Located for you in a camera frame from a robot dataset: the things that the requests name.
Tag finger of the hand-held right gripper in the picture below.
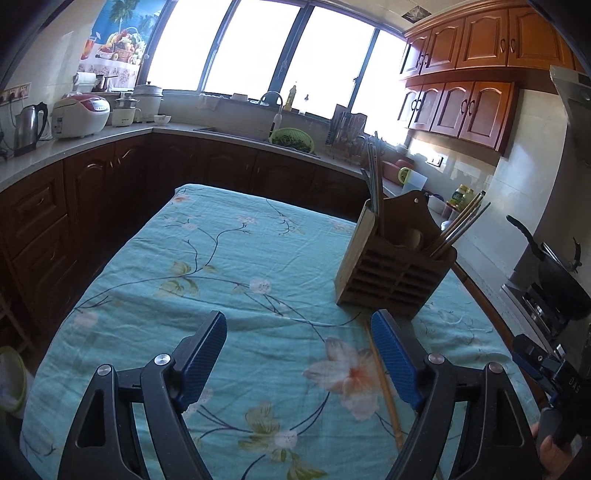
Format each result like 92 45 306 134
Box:
512 333 567 394

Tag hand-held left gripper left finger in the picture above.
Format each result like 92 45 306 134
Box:
58 310 228 480

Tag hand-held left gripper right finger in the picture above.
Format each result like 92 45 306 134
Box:
371 309 542 480

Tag wooden chopstick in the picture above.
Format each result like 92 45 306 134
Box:
434 198 485 257
441 202 492 258
428 191 487 256
364 318 406 452

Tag wooden utensil holder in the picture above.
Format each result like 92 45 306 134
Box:
335 189 458 320

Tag person's right hand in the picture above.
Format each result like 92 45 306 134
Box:
530 421 574 480

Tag gas stove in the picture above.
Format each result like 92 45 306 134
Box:
501 281 570 352

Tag teal floral tablecloth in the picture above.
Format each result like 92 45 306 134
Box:
20 183 542 480

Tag black frying pan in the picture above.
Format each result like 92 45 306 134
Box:
506 214 591 322

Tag grey metal chopstick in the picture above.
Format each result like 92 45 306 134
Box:
373 138 387 234
366 141 380 219

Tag yellow green oil bottles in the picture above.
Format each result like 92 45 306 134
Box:
450 184 476 209

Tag trash bin with white bag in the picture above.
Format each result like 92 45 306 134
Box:
0 345 29 419

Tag pink lidded container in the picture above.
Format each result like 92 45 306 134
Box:
386 158 414 184

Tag dark wooden lower cabinets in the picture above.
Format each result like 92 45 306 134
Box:
0 133 371 370

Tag steel kitchen sink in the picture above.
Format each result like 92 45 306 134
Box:
193 126 320 158

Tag green colander with vegetables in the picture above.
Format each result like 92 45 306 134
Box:
269 127 317 153

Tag chrome kitchen faucet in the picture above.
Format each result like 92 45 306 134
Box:
259 90 284 140

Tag small white electric cooker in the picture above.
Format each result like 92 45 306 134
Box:
112 92 142 127

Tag large white steamer pot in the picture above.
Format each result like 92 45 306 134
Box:
131 82 165 123

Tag steel range hood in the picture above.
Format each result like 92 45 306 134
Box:
549 64 591 140

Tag white and pink rice cooker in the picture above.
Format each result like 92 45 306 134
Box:
49 93 112 140

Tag steel electric kettle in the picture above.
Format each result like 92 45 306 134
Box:
12 102 49 158

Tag wooden upper cabinets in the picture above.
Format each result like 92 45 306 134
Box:
398 6 579 154

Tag large kitchen window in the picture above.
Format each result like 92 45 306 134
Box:
142 0 408 140

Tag clear pitcher with green handle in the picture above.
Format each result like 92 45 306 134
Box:
397 167 428 193

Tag wire dish rack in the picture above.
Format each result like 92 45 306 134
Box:
325 103 370 160

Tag wall socket strip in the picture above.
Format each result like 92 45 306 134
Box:
0 82 33 103

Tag fruit and palm wall poster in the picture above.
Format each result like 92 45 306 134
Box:
80 0 170 92

